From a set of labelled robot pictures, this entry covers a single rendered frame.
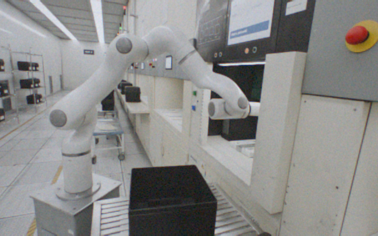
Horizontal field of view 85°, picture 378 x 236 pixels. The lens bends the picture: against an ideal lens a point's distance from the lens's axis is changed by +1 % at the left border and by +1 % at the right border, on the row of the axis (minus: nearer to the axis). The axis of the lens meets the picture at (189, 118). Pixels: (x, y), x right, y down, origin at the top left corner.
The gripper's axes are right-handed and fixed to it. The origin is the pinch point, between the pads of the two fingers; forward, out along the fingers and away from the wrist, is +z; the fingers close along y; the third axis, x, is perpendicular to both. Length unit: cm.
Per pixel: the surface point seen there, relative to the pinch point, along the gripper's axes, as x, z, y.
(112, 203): -43, -70, -13
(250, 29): 32.5, -15.3, -1.9
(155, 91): -11, -9, -194
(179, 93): -13, 24, -194
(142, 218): -29, -62, 19
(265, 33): 29.6, -15.4, 7.7
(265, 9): 38.4, -15.3, 5.7
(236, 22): 37.2, -15.2, -12.5
